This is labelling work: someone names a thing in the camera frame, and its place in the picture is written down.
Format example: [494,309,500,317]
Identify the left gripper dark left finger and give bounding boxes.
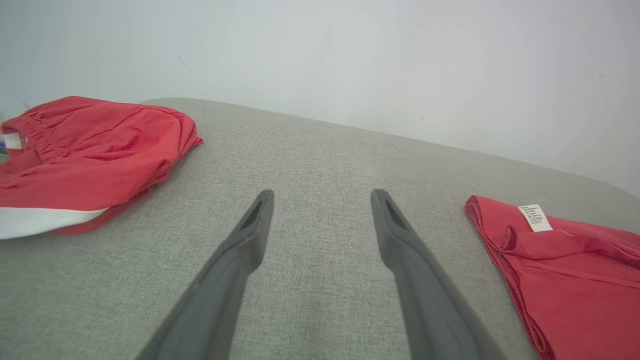
[135,189,276,360]

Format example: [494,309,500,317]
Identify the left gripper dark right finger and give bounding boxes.
[371,188,508,360]

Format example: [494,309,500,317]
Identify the red white jersey with lettering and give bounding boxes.
[465,195,640,360]

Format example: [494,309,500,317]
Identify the red shorts with white stripe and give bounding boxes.
[0,96,204,241]

